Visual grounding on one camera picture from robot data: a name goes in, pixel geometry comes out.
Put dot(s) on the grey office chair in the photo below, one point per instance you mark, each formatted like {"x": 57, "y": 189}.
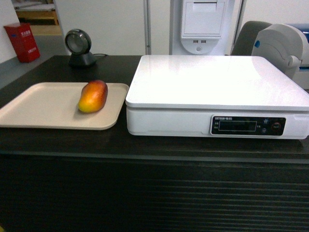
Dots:
{"x": 246, "y": 39}

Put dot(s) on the red yellow mango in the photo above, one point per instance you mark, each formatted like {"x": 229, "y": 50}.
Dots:
{"x": 93, "y": 96}

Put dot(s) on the white label printer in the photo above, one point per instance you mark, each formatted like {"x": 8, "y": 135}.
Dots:
{"x": 290, "y": 58}

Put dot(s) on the red fire extinguisher box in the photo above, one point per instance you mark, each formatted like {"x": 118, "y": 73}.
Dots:
{"x": 23, "y": 42}

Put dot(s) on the white POS terminal stand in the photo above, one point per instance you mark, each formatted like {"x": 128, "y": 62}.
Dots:
{"x": 203, "y": 27}

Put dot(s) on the white checkout scale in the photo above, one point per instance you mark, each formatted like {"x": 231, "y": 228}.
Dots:
{"x": 215, "y": 96}

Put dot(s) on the black checkout counter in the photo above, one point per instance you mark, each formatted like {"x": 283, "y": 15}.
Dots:
{"x": 111, "y": 181}

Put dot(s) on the wooden pallet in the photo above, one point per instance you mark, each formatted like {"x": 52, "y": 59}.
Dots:
{"x": 36, "y": 10}

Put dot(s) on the white blue printer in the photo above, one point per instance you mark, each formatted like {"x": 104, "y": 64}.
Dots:
{"x": 298, "y": 33}

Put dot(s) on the beige plastic tray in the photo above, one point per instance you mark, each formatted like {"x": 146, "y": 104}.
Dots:
{"x": 55, "y": 105}

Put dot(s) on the black barcode scanner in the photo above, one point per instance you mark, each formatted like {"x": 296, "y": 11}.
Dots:
{"x": 79, "y": 44}

